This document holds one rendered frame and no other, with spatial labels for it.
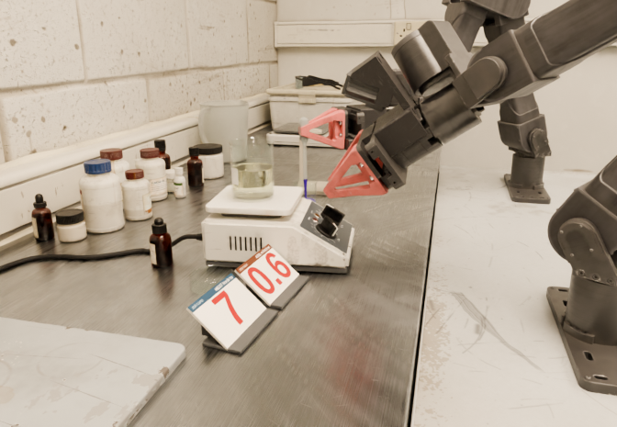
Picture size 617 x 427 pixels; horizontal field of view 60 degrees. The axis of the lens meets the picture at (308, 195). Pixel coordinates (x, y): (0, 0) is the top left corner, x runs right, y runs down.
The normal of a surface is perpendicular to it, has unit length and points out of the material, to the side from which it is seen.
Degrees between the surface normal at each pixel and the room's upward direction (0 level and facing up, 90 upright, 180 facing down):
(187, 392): 0
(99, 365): 0
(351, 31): 90
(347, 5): 90
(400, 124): 99
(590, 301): 90
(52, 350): 0
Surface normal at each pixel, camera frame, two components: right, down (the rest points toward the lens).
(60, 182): 0.97, 0.07
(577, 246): -0.70, 0.20
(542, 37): -0.55, 0.06
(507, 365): 0.00, -0.96
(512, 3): 0.31, 0.26
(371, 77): -0.21, 0.41
